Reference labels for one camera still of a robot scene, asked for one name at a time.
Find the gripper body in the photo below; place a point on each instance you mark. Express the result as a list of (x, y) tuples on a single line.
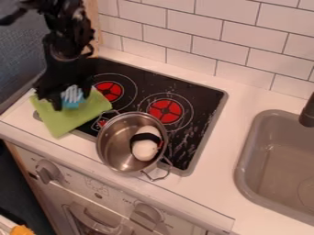
[(63, 75)]

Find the toy stove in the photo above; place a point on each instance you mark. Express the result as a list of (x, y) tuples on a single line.
[(163, 101)]

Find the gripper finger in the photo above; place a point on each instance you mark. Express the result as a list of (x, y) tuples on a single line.
[(57, 104), (87, 89)]

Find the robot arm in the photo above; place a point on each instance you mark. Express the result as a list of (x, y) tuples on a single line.
[(65, 27)]

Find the blue brush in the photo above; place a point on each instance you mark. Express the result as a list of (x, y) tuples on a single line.
[(73, 98)]

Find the white toy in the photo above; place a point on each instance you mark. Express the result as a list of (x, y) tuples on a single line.
[(146, 148)]

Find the green cloth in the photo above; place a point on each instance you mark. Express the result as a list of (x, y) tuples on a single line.
[(69, 119)]

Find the silver pot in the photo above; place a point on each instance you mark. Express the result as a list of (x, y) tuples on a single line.
[(116, 147)]

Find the tap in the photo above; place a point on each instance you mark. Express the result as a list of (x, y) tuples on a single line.
[(307, 114)]

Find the toy sink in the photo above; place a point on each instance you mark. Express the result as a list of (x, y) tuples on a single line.
[(278, 165)]

